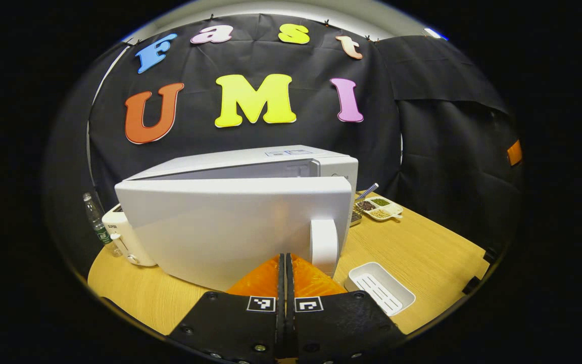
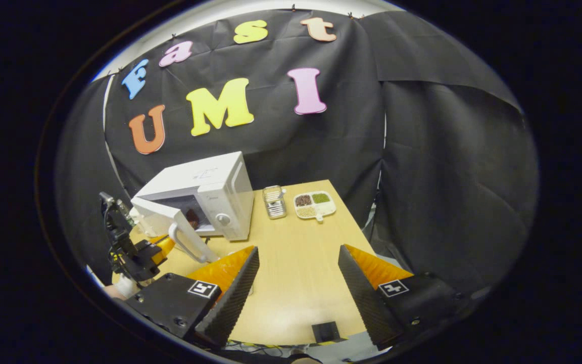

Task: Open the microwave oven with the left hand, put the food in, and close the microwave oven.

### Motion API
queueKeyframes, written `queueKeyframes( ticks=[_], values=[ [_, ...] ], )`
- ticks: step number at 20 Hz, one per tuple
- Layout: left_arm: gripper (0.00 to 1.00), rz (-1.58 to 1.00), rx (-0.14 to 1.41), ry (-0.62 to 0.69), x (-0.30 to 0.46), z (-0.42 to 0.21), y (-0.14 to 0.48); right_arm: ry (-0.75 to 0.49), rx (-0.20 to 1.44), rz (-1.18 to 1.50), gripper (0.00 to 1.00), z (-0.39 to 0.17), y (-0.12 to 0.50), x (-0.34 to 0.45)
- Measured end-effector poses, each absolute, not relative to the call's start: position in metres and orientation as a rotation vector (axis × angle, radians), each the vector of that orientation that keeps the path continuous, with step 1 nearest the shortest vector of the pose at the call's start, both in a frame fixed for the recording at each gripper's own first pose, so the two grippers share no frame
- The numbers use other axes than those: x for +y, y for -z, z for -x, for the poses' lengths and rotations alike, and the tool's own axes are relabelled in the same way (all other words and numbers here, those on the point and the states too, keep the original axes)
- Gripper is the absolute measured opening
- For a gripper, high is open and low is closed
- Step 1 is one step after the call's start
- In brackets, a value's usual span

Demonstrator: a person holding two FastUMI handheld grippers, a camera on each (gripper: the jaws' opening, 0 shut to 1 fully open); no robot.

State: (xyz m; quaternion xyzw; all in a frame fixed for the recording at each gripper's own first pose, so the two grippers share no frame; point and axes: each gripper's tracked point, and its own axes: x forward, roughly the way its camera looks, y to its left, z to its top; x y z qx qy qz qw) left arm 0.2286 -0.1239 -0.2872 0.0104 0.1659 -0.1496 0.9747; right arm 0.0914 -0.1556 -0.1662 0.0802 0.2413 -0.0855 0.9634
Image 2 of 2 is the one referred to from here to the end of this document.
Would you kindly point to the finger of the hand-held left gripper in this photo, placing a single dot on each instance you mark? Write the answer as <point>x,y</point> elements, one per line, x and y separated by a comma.
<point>165,247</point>

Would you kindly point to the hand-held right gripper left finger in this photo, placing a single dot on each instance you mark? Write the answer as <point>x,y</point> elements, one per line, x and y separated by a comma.
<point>238,298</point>

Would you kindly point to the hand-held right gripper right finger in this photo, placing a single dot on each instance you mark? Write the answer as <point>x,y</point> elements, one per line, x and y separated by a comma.
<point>367,303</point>

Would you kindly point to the brown meat piece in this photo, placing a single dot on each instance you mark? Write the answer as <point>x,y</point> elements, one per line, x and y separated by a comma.
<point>193,218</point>

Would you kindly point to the white microwave oven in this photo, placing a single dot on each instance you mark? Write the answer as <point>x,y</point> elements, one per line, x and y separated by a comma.
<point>220,187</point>

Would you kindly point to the small black block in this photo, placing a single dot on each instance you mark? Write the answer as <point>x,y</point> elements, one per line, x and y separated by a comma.
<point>325,332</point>

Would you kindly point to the white compartment tray with grains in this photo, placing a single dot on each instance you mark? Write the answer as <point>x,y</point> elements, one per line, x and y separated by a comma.
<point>316,207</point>

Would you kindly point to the black backdrop cloth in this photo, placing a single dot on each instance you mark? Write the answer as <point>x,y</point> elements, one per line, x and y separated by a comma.
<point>422,177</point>

